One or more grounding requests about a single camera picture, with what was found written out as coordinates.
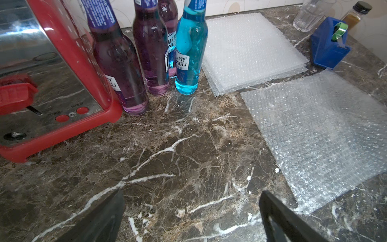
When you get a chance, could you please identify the blue liquid glass bottle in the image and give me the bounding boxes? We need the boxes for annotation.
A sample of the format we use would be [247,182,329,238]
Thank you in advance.
[175,0,208,95]

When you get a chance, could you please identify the clear drinking glass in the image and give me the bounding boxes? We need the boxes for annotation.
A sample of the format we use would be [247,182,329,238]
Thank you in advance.
[293,1,325,32]

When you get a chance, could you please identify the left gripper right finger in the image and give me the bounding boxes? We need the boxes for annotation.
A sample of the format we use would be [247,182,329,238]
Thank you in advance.
[259,191,327,242]

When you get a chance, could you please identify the purple bottle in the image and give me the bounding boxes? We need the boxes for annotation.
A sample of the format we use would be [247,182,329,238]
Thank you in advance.
[82,1,149,116]
[133,1,170,96]
[158,0,178,79]

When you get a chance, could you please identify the stack of bubble wrap sheets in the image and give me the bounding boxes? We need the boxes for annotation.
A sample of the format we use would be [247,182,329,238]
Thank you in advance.
[202,13,308,96]

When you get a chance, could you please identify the purple bottle middle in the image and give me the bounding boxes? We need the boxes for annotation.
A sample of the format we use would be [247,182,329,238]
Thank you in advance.
[133,1,170,96]

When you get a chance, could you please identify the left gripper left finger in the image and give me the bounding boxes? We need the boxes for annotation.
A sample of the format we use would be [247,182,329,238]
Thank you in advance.
[57,189,125,242]

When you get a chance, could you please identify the brown spice jar black lid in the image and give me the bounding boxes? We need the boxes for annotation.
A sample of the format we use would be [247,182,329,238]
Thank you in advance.
[342,1,372,31]

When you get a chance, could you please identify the purple bottle front left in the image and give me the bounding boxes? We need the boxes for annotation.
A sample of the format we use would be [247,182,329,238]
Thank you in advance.
[82,1,149,116]

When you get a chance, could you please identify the red and chrome toaster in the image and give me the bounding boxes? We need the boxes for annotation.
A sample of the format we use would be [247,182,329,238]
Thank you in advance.
[1,1,122,163]

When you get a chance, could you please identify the purple bottle rear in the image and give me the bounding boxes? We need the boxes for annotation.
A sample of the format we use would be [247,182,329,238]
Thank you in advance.
[158,0,178,79]

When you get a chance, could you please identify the blue tape dispenser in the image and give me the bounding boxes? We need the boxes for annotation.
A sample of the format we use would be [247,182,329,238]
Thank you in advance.
[311,17,351,70]

